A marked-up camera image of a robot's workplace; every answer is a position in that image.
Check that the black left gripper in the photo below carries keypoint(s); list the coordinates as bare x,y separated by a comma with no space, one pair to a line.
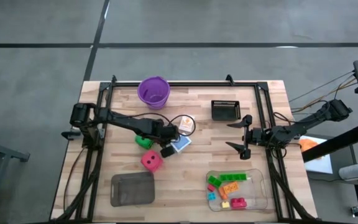
170,133

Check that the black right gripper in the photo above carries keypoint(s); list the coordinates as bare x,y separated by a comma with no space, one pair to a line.
255,136

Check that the blue patterned card deck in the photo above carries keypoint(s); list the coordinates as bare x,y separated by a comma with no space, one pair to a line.
182,143

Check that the red foam die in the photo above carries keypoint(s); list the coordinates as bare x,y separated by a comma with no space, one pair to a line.
151,166

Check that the green foam die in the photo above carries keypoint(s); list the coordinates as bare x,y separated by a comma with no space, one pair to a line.
144,143

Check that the orange patterned card deck box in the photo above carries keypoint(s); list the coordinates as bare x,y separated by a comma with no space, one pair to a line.
186,124

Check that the long green toy brick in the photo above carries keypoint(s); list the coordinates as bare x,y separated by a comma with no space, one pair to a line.
233,177

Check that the large orange toy brick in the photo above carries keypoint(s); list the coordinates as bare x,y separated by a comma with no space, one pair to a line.
230,187

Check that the square green toy brick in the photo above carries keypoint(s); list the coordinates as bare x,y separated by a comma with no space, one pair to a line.
214,181

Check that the small red toy brick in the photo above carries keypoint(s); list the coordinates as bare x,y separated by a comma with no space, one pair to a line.
211,188

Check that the small blue toy brick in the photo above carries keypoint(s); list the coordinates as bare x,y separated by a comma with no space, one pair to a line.
211,196

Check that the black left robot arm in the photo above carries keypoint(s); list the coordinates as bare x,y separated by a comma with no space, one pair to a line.
129,124

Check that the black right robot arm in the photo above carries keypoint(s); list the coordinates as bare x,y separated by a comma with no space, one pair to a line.
303,126

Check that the black slotted plastic basket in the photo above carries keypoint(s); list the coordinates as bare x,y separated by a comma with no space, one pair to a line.
225,110

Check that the smoky grey plastic tray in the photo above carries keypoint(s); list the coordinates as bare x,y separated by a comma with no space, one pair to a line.
132,189

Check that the clear plastic bin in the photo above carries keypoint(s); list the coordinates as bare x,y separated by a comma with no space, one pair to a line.
256,193

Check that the purple plastic bucket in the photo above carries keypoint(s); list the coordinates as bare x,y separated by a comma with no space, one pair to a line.
154,93

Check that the small orange toy brick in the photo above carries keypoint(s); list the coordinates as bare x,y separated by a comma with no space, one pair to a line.
222,194

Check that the orange object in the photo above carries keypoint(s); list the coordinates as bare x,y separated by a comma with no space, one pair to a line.
309,144

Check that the large red toy brick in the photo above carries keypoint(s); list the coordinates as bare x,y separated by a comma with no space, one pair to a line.
238,203

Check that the small yellow toy brick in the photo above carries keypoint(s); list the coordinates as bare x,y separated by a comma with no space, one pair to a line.
225,204

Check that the white board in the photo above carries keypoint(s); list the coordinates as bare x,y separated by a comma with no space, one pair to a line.
320,165

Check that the black diagonal beam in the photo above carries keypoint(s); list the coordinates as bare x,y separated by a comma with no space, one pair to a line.
337,143

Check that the white paper roll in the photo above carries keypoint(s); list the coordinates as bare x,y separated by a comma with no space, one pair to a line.
353,171

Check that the small black caster wheel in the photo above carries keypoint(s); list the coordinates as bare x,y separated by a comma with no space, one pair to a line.
356,211

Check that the black aluminium frame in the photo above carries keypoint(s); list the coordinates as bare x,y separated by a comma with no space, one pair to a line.
185,84

